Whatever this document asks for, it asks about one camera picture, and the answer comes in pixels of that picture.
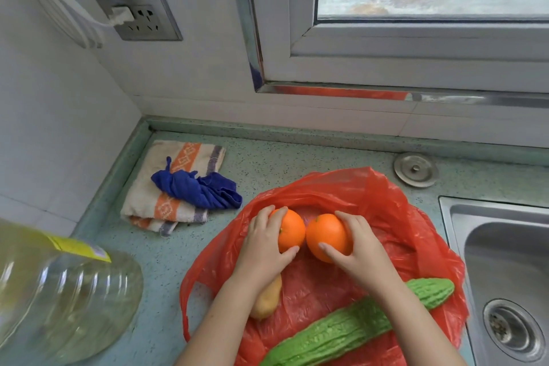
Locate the person's left hand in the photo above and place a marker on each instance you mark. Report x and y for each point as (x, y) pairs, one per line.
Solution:
(257, 250)

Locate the person's right hand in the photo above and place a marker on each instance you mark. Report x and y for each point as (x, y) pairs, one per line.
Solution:
(364, 258)

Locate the person's right thumb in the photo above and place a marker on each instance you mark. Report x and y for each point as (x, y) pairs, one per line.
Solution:
(332, 250)

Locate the person's left thumb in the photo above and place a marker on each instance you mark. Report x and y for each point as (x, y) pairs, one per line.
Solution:
(289, 254)

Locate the large orange fruit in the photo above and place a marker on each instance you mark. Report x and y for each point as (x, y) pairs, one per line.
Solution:
(328, 232)

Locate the small orange fruit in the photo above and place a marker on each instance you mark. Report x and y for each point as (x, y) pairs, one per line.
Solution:
(292, 228)

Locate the person's left forearm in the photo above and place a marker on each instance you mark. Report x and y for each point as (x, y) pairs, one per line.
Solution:
(216, 323)

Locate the person's right forearm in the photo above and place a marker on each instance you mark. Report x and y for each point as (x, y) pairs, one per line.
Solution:
(418, 327)

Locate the yellow potato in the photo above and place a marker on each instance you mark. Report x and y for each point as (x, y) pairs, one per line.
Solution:
(265, 303)

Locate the red plastic bag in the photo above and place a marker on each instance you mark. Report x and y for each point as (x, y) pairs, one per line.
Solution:
(326, 194)

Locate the green bitter gourd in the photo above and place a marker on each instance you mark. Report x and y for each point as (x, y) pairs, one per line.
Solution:
(339, 329)

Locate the blue cloth rag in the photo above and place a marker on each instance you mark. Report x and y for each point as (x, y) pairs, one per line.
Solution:
(201, 192)

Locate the round metal cap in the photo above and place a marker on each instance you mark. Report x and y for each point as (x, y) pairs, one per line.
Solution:
(416, 169)

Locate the striped beige orange towel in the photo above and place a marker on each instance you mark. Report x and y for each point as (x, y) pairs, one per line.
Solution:
(148, 202)

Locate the stainless steel sink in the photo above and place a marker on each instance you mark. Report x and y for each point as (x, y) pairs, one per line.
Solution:
(506, 258)

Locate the metal sink drain strainer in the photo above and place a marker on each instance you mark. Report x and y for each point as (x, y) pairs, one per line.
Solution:
(514, 330)

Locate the clear plastic oil bottle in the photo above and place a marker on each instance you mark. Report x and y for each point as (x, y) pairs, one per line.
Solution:
(64, 293)

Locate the white plug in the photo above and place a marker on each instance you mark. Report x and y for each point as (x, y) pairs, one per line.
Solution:
(121, 16)

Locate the white window frame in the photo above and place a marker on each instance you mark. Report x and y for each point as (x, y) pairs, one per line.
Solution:
(386, 57)

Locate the grey wall socket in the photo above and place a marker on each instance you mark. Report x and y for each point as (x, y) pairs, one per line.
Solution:
(152, 20)

